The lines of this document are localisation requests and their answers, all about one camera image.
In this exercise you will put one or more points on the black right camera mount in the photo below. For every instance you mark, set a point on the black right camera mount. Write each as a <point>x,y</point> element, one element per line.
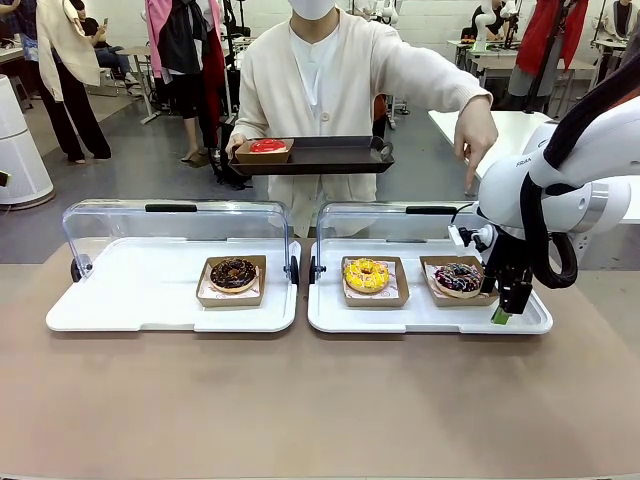
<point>472,236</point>

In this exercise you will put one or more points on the dark brown serving tray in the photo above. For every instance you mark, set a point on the dark brown serving tray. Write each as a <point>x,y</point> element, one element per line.
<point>330,160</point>

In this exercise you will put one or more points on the black bag on floor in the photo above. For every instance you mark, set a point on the black bag on floor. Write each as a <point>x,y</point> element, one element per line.
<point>230,175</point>

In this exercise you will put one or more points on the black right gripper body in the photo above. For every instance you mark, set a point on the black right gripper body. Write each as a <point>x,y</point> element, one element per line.
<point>506,250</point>

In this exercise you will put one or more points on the person's left forearm cream sleeve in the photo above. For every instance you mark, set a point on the person's left forearm cream sleeve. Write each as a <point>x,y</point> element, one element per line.
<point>440,75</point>

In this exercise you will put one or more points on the red glazed donut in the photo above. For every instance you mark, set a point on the red glazed donut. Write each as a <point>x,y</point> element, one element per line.
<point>262,158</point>
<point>267,146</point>

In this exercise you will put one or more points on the white face mask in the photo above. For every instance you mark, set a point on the white face mask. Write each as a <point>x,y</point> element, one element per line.
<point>312,7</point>

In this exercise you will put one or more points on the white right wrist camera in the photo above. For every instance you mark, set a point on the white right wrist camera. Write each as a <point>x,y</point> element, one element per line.
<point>454,236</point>

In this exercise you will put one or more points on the dark purple sprinkled donut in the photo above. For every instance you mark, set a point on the dark purple sprinkled donut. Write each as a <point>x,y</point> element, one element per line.
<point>460,301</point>

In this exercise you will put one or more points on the dark red hanging garment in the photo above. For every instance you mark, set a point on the dark red hanging garment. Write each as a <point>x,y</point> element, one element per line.
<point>215,65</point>

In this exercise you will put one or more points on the paper liner under chocolate donut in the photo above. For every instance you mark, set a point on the paper liner under chocolate donut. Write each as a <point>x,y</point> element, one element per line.
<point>205,291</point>

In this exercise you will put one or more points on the grey background work table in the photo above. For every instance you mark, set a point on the grey background work table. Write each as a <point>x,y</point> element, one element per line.
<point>500,62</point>

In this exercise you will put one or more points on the person's right forearm cream sleeve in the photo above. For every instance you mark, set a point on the person's right forearm cream sleeve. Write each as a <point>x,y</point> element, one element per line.
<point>247,110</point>

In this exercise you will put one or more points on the bystander cream jacket black trousers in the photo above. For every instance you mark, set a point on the bystander cream jacket black trousers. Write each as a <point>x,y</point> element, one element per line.
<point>65,45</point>

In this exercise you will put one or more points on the person's torso cream cardigan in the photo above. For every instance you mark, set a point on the person's torso cream cardigan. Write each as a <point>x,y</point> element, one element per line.
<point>345,75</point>

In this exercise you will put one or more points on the person's right hand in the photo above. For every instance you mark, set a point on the person's right hand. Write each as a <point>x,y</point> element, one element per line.
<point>234,142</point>

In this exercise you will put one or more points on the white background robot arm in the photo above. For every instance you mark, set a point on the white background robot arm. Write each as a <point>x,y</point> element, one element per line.
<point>481,25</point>

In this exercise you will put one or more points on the white plastic display tray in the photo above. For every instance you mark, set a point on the white plastic display tray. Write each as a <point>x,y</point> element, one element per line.
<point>425,318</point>
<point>130,300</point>

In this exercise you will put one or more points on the red hanging vest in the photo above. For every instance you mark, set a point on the red hanging vest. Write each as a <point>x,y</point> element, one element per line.
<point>537,35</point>

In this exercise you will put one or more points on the purple glazed donut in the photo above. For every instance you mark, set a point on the purple glazed donut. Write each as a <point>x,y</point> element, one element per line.
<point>447,285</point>

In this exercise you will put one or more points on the yellow sprinkled donut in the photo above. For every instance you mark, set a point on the yellow sprinkled donut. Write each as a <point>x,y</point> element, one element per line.
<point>375,302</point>
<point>356,282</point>

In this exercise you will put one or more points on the black garment stand pole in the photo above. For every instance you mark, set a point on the black garment stand pole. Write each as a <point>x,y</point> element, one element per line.
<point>542,85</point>

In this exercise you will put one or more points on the pink hanging garment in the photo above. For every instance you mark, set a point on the pink hanging garment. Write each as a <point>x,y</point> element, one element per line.
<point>155,35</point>

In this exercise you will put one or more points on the chocolate sprinkled donut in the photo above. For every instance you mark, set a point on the chocolate sprinkled donut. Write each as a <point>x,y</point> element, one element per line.
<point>220,280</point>

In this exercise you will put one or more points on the person's left hand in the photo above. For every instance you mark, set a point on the person's left hand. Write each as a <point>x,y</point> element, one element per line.
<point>477,132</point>

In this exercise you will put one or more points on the white side table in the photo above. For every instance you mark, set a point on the white side table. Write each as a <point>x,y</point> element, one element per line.
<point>515,130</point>

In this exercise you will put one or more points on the seated bystander with phone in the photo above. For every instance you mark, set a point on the seated bystander with phone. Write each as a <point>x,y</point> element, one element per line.
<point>107,52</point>

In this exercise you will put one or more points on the white air purifier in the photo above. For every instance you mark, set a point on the white air purifier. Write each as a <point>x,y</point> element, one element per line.
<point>20,150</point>

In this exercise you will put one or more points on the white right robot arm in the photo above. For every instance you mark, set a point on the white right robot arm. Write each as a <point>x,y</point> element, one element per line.
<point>510,185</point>

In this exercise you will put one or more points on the paper liner under purple donut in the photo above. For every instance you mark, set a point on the paper liner under purple donut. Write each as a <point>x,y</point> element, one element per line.
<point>429,280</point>

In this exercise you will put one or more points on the paper liner under yellow donut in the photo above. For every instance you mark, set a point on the paper liner under yellow donut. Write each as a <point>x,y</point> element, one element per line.
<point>397,286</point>

